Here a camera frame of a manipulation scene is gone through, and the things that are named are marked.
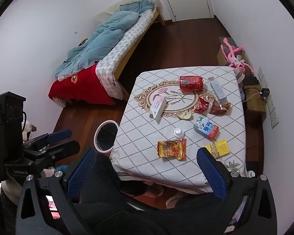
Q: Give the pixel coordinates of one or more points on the wooden bed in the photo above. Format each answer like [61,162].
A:
[122,68]

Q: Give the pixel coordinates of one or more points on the black charger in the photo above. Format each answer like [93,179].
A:
[264,92]

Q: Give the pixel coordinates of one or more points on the pink and white box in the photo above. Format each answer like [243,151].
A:
[158,107]

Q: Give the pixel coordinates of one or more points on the white wall socket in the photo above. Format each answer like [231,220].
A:
[262,77]
[274,119]
[270,104]

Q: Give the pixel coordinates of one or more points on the red candy wrapper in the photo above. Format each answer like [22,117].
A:
[201,105]

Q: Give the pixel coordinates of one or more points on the cardboard box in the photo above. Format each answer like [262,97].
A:
[221,56]

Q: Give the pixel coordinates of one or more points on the light blue quilt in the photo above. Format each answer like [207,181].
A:
[100,41]

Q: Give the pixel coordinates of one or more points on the fluffy slipper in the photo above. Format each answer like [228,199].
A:
[153,191]
[174,200]

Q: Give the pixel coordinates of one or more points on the wooden stool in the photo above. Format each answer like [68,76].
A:
[254,102]

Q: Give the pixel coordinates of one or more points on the red drink can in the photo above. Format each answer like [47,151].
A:
[191,84]

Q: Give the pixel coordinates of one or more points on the blue cloth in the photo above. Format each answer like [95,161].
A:
[61,168]

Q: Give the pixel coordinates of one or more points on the yellow packet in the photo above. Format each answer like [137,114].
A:
[216,148]

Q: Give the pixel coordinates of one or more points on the blue red milk carton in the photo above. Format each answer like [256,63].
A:
[205,128]

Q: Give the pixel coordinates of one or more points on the patterned white tablecloth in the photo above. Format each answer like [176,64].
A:
[137,137]

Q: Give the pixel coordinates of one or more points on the white round trash bin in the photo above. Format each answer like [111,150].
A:
[105,137]

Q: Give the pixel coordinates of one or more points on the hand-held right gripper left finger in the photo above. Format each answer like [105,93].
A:
[84,173]

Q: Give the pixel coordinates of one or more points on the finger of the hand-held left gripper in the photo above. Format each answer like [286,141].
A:
[63,149]
[60,135]

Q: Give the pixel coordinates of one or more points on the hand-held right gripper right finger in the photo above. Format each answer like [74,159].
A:
[212,173]

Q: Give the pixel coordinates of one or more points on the red blanket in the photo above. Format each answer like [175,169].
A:
[83,88]

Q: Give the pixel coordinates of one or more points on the pink plush toy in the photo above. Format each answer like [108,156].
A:
[231,56]

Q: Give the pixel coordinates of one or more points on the brown red torn wrapper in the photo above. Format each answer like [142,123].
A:
[219,109]

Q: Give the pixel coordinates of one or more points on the white blue-print box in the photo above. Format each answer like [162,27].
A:
[216,89]

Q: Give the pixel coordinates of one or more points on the orange snack packet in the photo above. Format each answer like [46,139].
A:
[172,149]

